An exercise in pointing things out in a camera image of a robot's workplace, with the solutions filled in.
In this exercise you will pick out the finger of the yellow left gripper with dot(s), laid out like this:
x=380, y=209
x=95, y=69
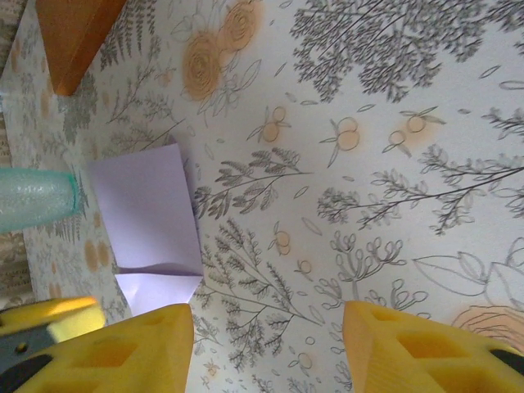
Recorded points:
x=61, y=319

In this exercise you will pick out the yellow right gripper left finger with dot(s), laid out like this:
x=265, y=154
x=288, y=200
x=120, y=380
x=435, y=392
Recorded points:
x=123, y=356

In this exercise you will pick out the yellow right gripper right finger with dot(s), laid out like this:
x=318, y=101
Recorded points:
x=409, y=360

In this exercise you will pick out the lilac square paper sheet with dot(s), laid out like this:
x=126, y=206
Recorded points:
x=143, y=204

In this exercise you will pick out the teal translucent cup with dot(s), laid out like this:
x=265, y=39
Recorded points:
x=37, y=196

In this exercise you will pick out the floral patterned table mat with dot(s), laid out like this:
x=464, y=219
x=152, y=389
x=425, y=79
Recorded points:
x=327, y=163

